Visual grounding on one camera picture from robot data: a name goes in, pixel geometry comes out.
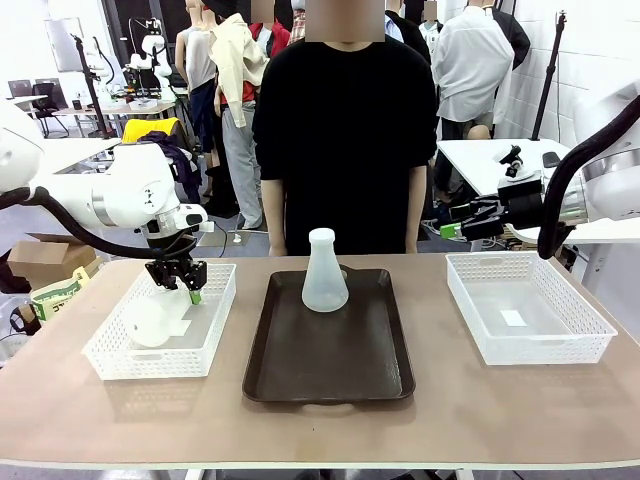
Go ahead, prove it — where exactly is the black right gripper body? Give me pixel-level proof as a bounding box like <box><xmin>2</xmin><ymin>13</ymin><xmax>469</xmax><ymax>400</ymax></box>
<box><xmin>498</xmin><ymin>179</ymin><xmax>545</xmax><ymax>219</ymax></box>

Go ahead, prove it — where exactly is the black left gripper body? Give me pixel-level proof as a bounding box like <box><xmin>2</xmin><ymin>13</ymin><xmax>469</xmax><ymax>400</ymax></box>
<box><xmin>147</xmin><ymin>232</ymin><xmax>197</xmax><ymax>266</ymax></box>

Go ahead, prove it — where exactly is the translucent white Erlenmeyer flask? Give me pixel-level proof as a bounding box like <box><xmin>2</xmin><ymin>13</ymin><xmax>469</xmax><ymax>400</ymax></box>
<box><xmin>130</xmin><ymin>292</ymin><xmax>201</xmax><ymax>349</ymax></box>
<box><xmin>301</xmin><ymin>227</ymin><xmax>350</xmax><ymax>314</ymax></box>

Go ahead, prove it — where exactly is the person's left forearm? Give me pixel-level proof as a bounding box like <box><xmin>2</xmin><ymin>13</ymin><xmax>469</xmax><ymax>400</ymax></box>
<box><xmin>405</xmin><ymin>164</ymin><xmax>427</xmax><ymax>255</ymax></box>

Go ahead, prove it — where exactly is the person's right forearm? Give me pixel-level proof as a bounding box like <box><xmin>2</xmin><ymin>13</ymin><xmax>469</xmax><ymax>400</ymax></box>
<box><xmin>260</xmin><ymin>178</ymin><xmax>287</xmax><ymax>257</ymax></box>

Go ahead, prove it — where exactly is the white side table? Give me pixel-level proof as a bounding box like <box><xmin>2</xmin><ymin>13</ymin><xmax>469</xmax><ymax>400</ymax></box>
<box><xmin>434</xmin><ymin>138</ymin><xmax>574</xmax><ymax>201</ymax></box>

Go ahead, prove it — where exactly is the dark purple cloth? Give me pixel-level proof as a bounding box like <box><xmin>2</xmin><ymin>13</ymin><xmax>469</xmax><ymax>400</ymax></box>
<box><xmin>139</xmin><ymin>130</ymin><xmax>202</xmax><ymax>201</ymax></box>

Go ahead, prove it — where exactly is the white perforated plastic basket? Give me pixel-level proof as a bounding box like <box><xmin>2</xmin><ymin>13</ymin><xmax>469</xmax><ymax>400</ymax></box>
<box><xmin>445</xmin><ymin>251</ymin><xmax>619</xmax><ymax>366</ymax></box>
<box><xmin>81</xmin><ymin>263</ymin><xmax>238</xmax><ymax>381</ymax></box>

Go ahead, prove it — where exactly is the green and white bag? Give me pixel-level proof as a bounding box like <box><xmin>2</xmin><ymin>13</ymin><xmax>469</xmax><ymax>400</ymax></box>
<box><xmin>29</xmin><ymin>267</ymin><xmax>85</xmax><ymax>326</ymax></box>

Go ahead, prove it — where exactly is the brown cardboard box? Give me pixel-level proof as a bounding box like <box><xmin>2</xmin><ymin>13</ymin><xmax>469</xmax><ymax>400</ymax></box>
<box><xmin>7</xmin><ymin>232</ymin><xmax>100</xmax><ymax>292</ymax></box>

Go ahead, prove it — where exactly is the yellow cloth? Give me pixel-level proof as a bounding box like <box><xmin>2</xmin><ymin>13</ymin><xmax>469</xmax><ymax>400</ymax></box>
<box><xmin>122</xmin><ymin>118</ymin><xmax>181</xmax><ymax>146</ymax></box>

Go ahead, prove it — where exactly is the black tripod stand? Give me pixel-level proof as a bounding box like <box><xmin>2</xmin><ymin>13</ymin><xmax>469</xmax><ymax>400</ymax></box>
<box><xmin>529</xmin><ymin>12</ymin><xmax>570</xmax><ymax>141</ymax></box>
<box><xmin>69</xmin><ymin>34</ymin><xmax>115</xmax><ymax>139</ymax></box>

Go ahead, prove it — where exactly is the mannequin in white shirt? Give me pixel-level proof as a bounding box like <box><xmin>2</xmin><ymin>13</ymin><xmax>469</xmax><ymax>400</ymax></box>
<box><xmin>432</xmin><ymin>0</ymin><xmax>516</xmax><ymax>141</ymax></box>

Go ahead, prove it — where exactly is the dark brown serving tray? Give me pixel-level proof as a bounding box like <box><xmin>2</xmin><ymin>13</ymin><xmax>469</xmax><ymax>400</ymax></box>
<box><xmin>242</xmin><ymin>267</ymin><xmax>417</xmax><ymax>415</ymax></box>

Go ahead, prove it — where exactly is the person in black shirt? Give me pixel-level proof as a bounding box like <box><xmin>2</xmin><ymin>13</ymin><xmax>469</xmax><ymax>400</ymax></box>
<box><xmin>252</xmin><ymin>0</ymin><xmax>439</xmax><ymax>256</ymax></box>

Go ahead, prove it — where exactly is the mannequin with beige jacket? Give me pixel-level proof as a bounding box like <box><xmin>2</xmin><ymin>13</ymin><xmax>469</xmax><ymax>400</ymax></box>
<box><xmin>207</xmin><ymin>0</ymin><xmax>271</xmax><ymax>231</ymax></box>

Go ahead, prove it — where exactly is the black office chair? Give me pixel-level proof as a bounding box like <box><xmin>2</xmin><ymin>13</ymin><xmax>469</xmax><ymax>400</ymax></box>
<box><xmin>31</xmin><ymin>82</ymin><xmax>71</xmax><ymax>139</ymax></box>

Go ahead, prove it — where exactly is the mannequin in white tank top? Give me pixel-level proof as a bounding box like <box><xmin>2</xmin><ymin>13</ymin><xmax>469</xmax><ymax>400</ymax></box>
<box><xmin>174</xmin><ymin>0</ymin><xmax>220</xmax><ymax>151</ymax></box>

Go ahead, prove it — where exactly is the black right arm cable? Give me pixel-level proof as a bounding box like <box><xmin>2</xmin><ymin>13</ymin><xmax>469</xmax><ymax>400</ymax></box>
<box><xmin>537</xmin><ymin>94</ymin><xmax>640</xmax><ymax>261</ymax></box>

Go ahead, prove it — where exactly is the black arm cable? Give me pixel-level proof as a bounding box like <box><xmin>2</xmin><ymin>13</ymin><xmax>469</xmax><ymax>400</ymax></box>
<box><xmin>537</xmin><ymin>94</ymin><xmax>640</xmax><ymax>261</ymax></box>
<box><xmin>0</xmin><ymin>185</ymin><xmax>166</xmax><ymax>261</ymax></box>

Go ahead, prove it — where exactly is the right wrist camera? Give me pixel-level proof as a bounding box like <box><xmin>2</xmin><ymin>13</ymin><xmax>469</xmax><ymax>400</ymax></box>
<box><xmin>492</xmin><ymin>144</ymin><xmax>537</xmax><ymax>184</ymax></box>

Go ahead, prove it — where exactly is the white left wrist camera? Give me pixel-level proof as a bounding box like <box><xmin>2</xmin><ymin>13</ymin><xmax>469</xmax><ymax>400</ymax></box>
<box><xmin>178</xmin><ymin>203</ymin><xmax>215</xmax><ymax>234</ymax></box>

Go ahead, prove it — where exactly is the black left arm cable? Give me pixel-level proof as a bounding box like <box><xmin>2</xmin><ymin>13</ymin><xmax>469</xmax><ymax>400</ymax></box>
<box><xmin>0</xmin><ymin>185</ymin><xmax>166</xmax><ymax>261</ymax></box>

